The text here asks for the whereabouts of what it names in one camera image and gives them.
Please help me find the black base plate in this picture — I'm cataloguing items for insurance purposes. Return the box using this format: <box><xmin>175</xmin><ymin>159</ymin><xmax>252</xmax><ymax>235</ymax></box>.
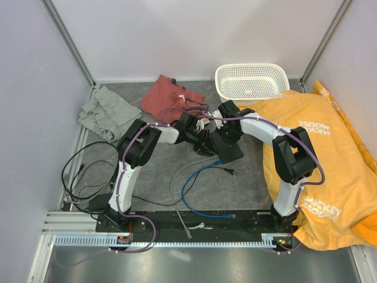
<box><xmin>95</xmin><ymin>210</ymin><xmax>292</xmax><ymax>242</ymax></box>

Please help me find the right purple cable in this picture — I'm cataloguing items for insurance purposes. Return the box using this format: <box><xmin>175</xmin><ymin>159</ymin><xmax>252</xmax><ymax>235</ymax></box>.
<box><xmin>201</xmin><ymin>111</ymin><xmax>326</xmax><ymax>255</ymax></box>

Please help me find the left aluminium frame post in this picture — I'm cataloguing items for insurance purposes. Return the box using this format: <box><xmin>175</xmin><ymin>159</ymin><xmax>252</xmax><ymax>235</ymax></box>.
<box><xmin>41</xmin><ymin>0</ymin><xmax>97</xmax><ymax>88</ymax></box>

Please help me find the white slotted cable duct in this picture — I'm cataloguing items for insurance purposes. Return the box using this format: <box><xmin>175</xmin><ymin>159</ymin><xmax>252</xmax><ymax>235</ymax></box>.
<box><xmin>54</xmin><ymin>233</ymin><xmax>279</xmax><ymax>248</ymax></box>

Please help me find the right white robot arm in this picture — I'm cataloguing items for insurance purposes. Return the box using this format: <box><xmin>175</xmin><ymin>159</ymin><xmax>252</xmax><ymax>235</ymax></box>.
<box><xmin>210</xmin><ymin>100</ymin><xmax>318</xmax><ymax>232</ymax></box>

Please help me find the black network switch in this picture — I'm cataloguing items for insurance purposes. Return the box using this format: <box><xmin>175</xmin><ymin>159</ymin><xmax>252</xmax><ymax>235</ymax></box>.
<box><xmin>210</xmin><ymin>132</ymin><xmax>244</xmax><ymax>164</ymax></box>

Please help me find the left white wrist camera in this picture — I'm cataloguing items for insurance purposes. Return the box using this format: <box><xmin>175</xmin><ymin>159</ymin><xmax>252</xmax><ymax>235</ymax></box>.
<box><xmin>196</xmin><ymin>118</ymin><xmax>210</xmax><ymax>130</ymax></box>

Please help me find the aluminium rail left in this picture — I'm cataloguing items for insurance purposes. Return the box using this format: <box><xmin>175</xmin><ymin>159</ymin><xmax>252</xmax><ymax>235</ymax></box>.
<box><xmin>57</xmin><ymin>85</ymin><xmax>100</xmax><ymax>210</ymax></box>

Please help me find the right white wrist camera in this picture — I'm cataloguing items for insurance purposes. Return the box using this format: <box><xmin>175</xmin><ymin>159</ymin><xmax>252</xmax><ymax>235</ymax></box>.
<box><xmin>211</xmin><ymin>110</ymin><xmax>223</xmax><ymax>129</ymax></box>

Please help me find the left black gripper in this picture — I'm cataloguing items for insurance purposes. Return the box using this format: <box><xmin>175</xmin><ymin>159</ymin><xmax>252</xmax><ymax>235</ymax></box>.
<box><xmin>185</xmin><ymin>129</ymin><xmax>219</xmax><ymax>159</ymax></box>

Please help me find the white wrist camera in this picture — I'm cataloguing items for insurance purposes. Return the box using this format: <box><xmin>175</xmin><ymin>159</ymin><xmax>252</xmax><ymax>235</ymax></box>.
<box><xmin>211</xmin><ymin>110</ymin><xmax>223</xmax><ymax>129</ymax></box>
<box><xmin>196</xmin><ymin>118</ymin><xmax>210</xmax><ymax>130</ymax></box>

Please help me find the red cloth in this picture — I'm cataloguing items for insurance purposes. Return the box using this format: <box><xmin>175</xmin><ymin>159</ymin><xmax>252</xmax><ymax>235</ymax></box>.
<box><xmin>141</xmin><ymin>75</ymin><xmax>208</xmax><ymax>124</ymax></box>

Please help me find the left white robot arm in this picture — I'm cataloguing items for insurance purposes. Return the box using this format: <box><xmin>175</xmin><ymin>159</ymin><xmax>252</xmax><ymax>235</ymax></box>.
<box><xmin>104</xmin><ymin>113</ymin><xmax>217</xmax><ymax>232</ymax></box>

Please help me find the right aluminium frame post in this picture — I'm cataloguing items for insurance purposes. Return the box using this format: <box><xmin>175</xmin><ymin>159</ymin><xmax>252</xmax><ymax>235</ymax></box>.
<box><xmin>299</xmin><ymin>0</ymin><xmax>353</xmax><ymax>88</ymax></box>

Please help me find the blue ethernet cable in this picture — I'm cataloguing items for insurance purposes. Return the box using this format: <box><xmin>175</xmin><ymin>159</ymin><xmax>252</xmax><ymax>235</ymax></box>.
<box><xmin>181</xmin><ymin>160</ymin><xmax>236</xmax><ymax>219</ymax></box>

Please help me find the grey cloth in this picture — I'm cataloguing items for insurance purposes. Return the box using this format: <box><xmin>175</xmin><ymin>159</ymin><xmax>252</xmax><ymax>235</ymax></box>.
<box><xmin>78</xmin><ymin>87</ymin><xmax>142</xmax><ymax>142</ymax></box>

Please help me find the orange Mickey Mouse blanket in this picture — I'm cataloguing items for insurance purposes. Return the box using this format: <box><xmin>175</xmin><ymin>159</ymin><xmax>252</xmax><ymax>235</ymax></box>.
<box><xmin>253</xmin><ymin>81</ymin><xmax>376</xmax><ymax>251</ymax></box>

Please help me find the black power cord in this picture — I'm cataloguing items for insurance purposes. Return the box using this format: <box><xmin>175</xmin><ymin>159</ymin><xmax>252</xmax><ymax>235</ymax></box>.
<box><xmin>131</xmin><ymin>166</ymin><xmax>236</xmax><ymax>207</ymax></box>

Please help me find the white plastic basket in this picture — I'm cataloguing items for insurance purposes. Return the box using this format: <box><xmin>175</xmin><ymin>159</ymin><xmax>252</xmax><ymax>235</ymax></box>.
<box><xmin>214</xmin><ymin>63</ymin><xmax>290</xmax><ymax>107</ymax></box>

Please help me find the aluminium frame post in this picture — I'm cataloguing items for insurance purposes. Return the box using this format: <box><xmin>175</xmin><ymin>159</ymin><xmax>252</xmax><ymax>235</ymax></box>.
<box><xmin>41</xmin><ymin>0</ymin><xmax>97</xmax><ymax>88</ymax></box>
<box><xmin>299</xmin><ymin>0</ymin><xmax>353</xmax><ymax>88</ymax></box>

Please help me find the black power adapter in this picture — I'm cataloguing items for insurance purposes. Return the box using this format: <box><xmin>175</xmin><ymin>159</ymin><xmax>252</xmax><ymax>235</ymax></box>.
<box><xmin>88</xmin><ymin>193</ymin><xmax>112</xmax><ymax>212</ymax></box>

